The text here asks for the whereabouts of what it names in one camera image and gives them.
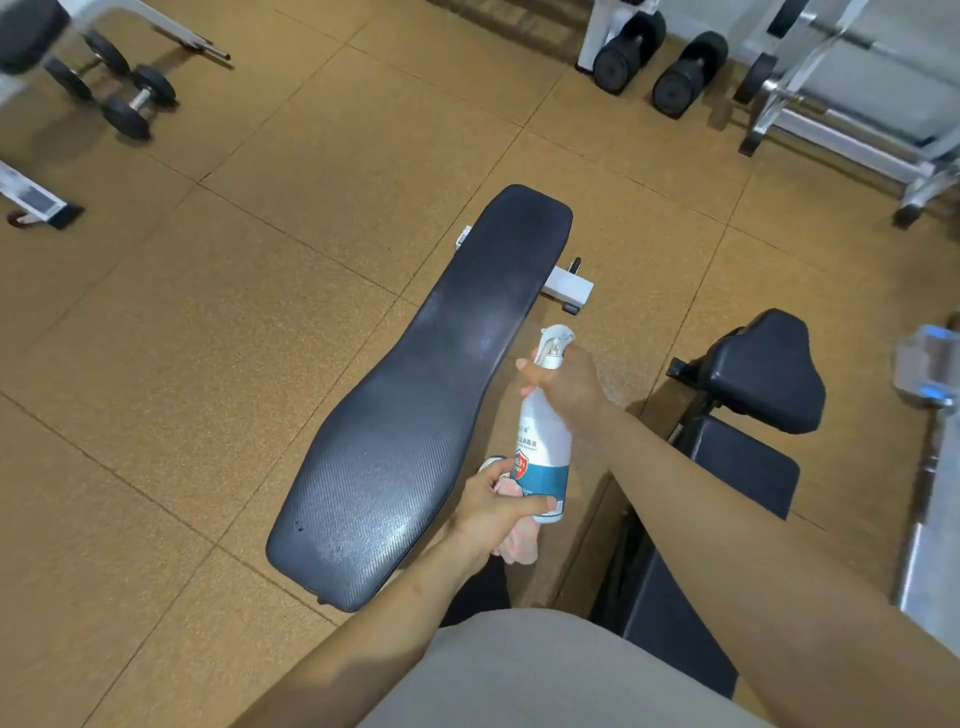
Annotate white spray bottle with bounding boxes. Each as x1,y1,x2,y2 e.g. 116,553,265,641
512,324,576,525

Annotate person's black trousers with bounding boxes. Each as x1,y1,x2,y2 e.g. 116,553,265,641
438,558,513,630

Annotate large black dumbbell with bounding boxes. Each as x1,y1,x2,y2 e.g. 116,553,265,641
591,9,668,96
650,30,730,120

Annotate person's left forearm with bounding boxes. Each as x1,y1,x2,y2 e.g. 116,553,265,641
231,525,483,728

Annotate grey metal post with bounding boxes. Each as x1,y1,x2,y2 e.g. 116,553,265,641
891,408,960,640

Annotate person's grey shirt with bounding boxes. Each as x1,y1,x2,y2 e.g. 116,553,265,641
358,608,775,728

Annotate black weight plate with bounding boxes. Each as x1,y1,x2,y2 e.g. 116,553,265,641
732,51,780,107

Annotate white machine base foot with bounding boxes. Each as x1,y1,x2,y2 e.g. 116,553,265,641
0,159,86,231

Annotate person's left hand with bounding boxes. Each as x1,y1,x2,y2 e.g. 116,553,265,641
450,459,560,576

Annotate grey and blue blurry device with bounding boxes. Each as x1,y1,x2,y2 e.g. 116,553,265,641
891,323,960,411

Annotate pink cloth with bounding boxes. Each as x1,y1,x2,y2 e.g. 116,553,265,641
491,475,543,567

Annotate white barbell rack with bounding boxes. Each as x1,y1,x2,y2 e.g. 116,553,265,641
738,0,960,231

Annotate long black bench pad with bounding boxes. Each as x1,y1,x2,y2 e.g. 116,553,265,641
265,184,575,614

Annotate white machine frame bar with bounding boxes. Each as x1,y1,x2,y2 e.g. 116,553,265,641
58,0,233,63

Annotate white bench frame foot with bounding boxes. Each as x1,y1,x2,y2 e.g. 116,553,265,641
454,225,596,317

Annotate person's right forearm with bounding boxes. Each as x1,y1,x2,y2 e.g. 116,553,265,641
591,405,960,728

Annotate person's right hand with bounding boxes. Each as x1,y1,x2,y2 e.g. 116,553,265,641
515,345,625,438

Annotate black rectangular bench pad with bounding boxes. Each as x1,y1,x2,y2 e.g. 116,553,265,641
591,416,802,700

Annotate small black dumbbell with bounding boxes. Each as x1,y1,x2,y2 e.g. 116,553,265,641
42,30,132,103
100,64,180,142

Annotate black wedge seat pad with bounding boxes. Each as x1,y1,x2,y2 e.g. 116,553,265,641
666,308,827,436

